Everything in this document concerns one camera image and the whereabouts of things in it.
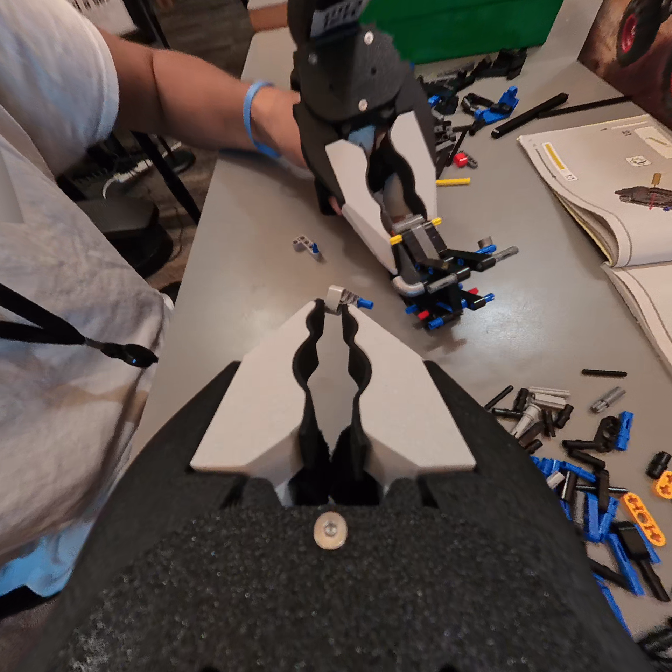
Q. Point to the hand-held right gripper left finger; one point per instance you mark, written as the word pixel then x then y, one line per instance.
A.
pixel 246 420

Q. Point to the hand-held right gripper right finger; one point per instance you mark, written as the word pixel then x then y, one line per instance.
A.
pixel 414 420

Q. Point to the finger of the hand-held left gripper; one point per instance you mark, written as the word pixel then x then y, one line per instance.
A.
pixel 357 199
pixel 420 157

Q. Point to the partly built lego model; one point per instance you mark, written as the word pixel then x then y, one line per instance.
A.
pixel 425 246

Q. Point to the grey lego beam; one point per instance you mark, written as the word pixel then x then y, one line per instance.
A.
pixel 302 244
pixel 338 296

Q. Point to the blue lego pin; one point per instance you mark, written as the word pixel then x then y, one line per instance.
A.
pixel 316 252
pixel 366 303

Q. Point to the person's left forearm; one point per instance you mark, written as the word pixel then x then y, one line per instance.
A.
pixel 199 99

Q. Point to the yellow lego axle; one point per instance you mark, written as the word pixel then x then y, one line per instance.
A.
pixel 453 181

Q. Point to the red lego piece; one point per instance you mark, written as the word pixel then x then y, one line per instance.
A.
pixel 461 159

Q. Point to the pile of large lego parts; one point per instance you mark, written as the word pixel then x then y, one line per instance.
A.
pixel 493 107

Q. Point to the long black lego beam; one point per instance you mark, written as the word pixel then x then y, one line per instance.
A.
pixel 530 115

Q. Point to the lego instruction booklet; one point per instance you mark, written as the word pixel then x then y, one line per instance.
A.
pixel 603 183

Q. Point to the pile of small lego pieces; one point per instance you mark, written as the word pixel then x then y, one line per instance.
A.
pixel 588 504

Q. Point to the lego set box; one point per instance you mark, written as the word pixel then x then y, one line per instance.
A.
pixel 630 52

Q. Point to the person's left hand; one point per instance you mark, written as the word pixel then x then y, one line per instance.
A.
pixel 283 126

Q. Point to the blue wristband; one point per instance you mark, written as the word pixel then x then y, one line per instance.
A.
pixel 252 105

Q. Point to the green storage bin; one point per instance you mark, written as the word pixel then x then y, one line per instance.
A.
pixel 472 26

